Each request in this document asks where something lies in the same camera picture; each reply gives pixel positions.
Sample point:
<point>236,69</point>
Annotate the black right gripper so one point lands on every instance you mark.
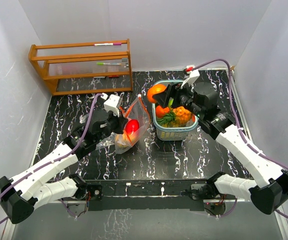
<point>163,98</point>

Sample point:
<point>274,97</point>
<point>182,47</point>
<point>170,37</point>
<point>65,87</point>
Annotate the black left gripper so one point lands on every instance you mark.
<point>120,121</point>

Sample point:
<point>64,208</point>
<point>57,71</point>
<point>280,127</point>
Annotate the red bell pepper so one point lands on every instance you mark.
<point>132,127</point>

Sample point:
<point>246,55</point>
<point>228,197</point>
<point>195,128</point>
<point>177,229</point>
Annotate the orange fruit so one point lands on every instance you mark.
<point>155,89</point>

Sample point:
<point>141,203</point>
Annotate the clear orange-zip bag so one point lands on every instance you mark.
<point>137,110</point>

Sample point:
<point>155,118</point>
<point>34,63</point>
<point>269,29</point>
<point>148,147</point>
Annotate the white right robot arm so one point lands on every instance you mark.
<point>268,188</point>

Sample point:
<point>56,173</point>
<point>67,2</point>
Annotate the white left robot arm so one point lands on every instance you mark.
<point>25,192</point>

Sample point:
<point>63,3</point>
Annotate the green lime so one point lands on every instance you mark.
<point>170,102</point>

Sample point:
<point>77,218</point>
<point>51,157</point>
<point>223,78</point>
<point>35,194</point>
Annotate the small orange tangerine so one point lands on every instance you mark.
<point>161,112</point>

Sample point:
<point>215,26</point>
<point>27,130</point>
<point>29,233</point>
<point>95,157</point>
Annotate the small orange pineapple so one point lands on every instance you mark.
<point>178,117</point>

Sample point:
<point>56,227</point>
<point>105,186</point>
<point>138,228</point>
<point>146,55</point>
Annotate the light blue plastic basket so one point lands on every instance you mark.
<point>173,134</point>

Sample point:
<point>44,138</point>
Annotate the green white pen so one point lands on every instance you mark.
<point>109,63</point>

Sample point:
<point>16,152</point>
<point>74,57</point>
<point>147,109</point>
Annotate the wooden shelf rack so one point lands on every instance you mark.
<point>75,61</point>

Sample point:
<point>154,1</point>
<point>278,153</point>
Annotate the pink white pen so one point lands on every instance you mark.
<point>108,44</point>

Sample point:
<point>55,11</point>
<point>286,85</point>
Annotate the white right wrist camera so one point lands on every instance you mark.
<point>191,75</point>

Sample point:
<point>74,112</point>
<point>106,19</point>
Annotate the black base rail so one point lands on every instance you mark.
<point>165,194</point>

